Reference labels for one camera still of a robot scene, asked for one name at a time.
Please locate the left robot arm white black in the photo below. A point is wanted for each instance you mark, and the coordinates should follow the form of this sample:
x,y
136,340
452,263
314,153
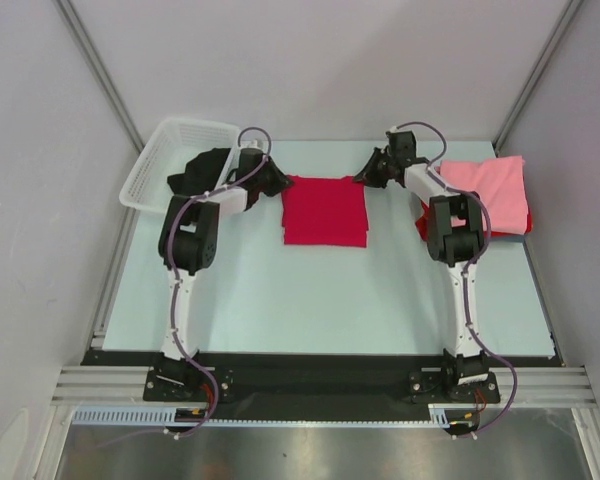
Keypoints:
x,y
187,245

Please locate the magenta t shirt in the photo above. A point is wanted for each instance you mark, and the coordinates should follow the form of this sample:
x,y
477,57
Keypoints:
x,y
325,212

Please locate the right corner aluminium post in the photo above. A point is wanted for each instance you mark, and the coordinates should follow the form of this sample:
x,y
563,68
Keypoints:
x,y
540,67

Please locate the left corner aluminium post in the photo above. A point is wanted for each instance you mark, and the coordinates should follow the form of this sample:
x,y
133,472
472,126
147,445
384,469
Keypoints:
x,y
89,51

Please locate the black t shirt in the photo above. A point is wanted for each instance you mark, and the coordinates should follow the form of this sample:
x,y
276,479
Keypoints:
x,y
200,174

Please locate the white slotted cable duct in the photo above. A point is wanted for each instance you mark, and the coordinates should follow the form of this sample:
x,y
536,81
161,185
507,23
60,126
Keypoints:
x,y
162,417

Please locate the corner aluminium post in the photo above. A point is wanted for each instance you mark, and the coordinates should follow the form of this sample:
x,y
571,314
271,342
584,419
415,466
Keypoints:
x,y
540,67
89,51

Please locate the white plastic basket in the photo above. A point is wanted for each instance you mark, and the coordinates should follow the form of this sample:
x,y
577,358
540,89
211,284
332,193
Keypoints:
x,y
172,145

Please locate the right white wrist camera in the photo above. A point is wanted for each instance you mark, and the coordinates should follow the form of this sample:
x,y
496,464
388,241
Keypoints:
x,y
392,131

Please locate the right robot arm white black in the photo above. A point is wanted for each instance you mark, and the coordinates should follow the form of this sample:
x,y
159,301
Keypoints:
x,y
458,233

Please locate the aluminium frame rail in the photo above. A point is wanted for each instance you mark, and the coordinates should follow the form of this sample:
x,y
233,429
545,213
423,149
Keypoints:
x,y
554,387

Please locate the pink folded t shirt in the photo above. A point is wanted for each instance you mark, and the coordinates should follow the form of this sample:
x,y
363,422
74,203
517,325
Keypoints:
x,y
499,182

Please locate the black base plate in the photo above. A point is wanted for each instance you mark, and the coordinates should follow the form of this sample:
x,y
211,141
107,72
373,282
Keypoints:
x,y
314,388

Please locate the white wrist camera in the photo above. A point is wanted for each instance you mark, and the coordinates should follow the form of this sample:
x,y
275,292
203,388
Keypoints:
x,y
392,131
251,144

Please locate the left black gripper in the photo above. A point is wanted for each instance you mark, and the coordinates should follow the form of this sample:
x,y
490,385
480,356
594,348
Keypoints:
x,y
282,181

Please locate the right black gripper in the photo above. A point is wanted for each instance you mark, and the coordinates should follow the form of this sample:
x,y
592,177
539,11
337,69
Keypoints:
x,y
375,168

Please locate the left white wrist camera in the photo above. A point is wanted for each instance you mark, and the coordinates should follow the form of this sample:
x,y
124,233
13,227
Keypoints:
x,y
251,144

